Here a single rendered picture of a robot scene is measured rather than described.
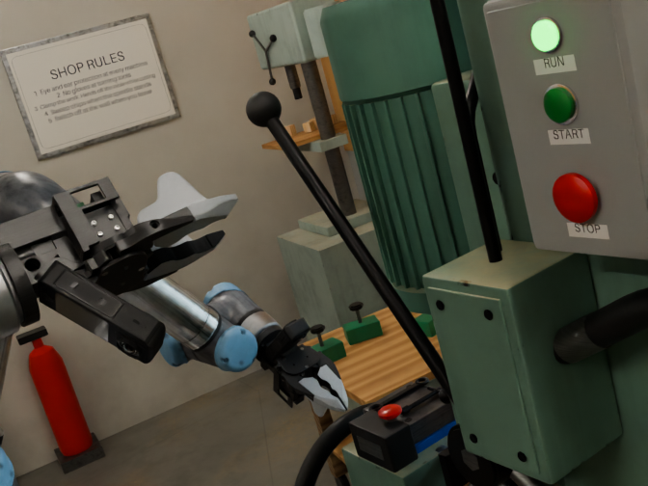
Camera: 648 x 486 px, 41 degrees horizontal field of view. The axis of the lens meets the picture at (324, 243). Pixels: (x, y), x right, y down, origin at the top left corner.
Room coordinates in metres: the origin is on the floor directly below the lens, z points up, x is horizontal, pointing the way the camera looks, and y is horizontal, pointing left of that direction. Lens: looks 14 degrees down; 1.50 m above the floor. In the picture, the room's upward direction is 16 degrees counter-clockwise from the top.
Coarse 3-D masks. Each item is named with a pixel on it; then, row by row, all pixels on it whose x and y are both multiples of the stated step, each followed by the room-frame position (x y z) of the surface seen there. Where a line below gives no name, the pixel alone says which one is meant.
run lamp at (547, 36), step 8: (544, 16) 0.49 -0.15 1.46; (536, 24) 0.49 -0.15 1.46; (544, 24) 0.48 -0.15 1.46; (552, 24) 0.48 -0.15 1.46; (536, 32) 0.49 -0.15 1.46; (544, 32) 0.48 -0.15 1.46; (552, 32) 0.48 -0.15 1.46; (560, 32) 0.48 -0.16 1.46; (536, 40) 0.49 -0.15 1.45; (544, 40) 0.48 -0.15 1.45; (552, 40) 0.48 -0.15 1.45; (560, 40) 0.48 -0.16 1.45; (544, 48) 0.48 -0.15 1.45; (552, 48) 0.48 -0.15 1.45
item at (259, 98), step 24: (264, 96) 0.84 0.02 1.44; (264, 120) 0.84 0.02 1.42; (288, 144) 0.82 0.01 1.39; (312, 192) 0.80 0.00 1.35; (336, 216) 0.78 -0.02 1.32; (360, 240) 0.76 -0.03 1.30; (360, 264) 0.75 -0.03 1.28; (384, 288) 0.73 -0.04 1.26; (408, 312) 0.72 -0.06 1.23; (408, 336) 0.71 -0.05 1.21; (432, 360) 0.70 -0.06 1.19; (456, 432) 0.65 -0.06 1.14; (456, 456) 0.66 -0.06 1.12; (480, 480) 0.64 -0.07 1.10; (504, 480) 0.63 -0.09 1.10; (528, 480) 0.62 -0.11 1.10
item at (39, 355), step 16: (16, 336) 3.44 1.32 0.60; (32, 336) 3.40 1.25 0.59; (32, 352) 3.41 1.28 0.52; (48, 352) 3.40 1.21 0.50; (32, 368) 3.38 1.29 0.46; (48, 368) 3.37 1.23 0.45; (64, 368) 3.42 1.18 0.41; (48, 384) 3.36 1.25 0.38; (64, 384) 3.39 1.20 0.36; (48, 400) 3.37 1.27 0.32; (64, 400) 3.38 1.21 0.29; (48, 416) 3.38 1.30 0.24; (64, 416) 3.37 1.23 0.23; (80, 416) 3.41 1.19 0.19; (64, 432) 3.36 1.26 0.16; (80, 432) 3.39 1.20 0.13; (64, 448) 3.37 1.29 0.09; (80, 448) 3.37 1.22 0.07; (96, 448) 3.38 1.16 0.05; (64, 464) 3.32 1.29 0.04; (80, 464) 3.34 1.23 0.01
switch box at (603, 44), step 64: (512, 0) 0.51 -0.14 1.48; (576, 0) 0.47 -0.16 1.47; (640, 0) 0.45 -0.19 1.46; (512, 64) 0.51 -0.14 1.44; (576, 64) 0.47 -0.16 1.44; (640, 64) 0.45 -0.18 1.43; (512, 128) 0.52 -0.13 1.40; (576, 128) 0.48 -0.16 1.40; (640, 128) 0.45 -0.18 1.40; (640, 192) 0.45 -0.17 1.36; (640, 256) 0.46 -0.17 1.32
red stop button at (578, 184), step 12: (564, 180) 0.48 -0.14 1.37; (576, 180) 0.48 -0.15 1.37; (564, 192) 0.48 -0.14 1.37; (576, 192) 0.48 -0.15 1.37; (588, 192) 0.47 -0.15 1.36; (564, 204) 0.48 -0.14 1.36; (576, 204) 0.48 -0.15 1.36; (588, 204) 0.47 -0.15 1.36; (564, 216) 0.49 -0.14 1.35; (576, 216) 0.48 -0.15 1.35; (588, 216) 0.47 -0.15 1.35
